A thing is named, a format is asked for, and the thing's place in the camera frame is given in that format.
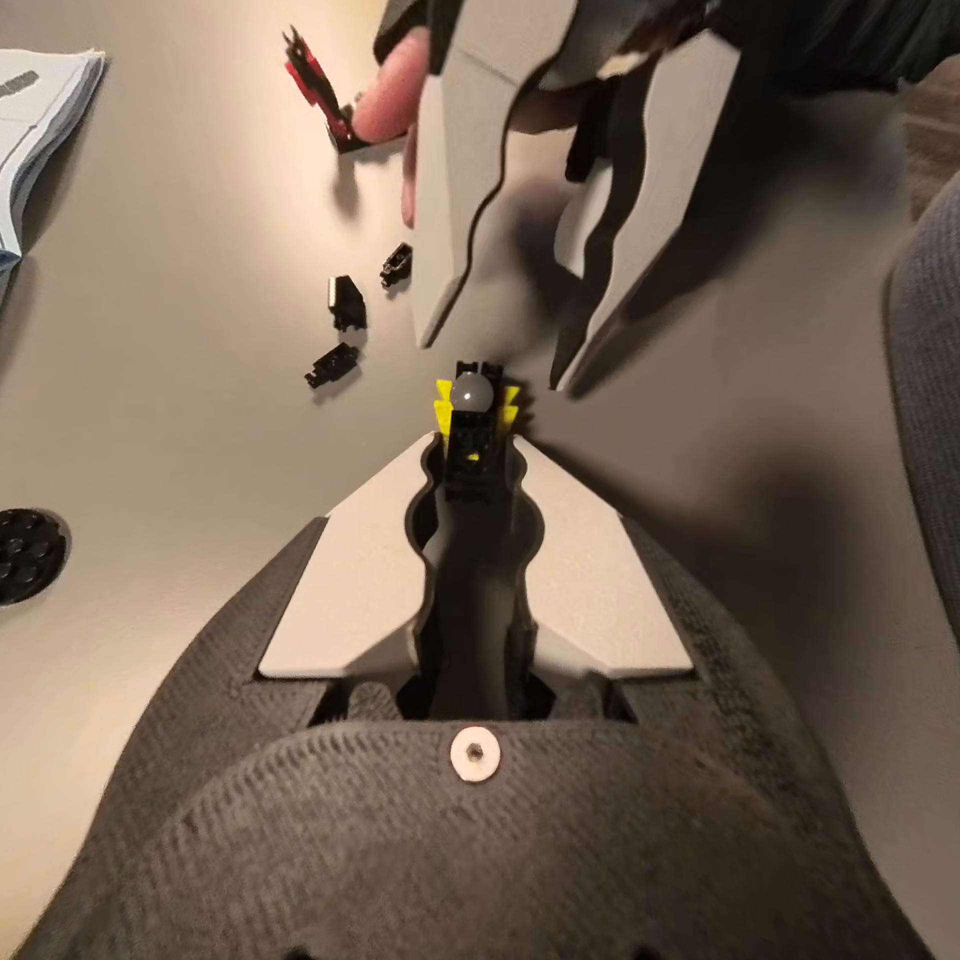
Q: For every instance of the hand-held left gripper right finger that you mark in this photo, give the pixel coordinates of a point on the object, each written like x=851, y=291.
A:
x=600, y=585

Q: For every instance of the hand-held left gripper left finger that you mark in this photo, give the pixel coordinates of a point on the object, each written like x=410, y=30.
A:
x=352, y=577

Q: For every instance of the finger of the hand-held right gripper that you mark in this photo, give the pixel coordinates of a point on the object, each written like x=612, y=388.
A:
x=457, y=150
x=675, y=150

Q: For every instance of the red and black lego piece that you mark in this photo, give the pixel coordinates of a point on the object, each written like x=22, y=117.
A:
x=319, y=90

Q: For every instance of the partly built lego model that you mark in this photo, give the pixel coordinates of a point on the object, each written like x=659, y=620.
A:
x=471, y=442

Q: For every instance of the small black lego piece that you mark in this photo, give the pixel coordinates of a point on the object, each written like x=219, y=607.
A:
x=331, y=364
x=396, y=264
x=346, y=301

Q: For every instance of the round black lego plate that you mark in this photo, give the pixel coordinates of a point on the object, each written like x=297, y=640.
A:
x=26, y=555

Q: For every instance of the lego instruction booklet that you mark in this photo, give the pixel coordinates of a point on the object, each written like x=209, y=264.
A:
x=37, y=127

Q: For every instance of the person's right hand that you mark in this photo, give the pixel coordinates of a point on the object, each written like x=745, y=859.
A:
x=386, y=97

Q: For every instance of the grey fabric chair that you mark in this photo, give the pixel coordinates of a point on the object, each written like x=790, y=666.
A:
x=930, y=375

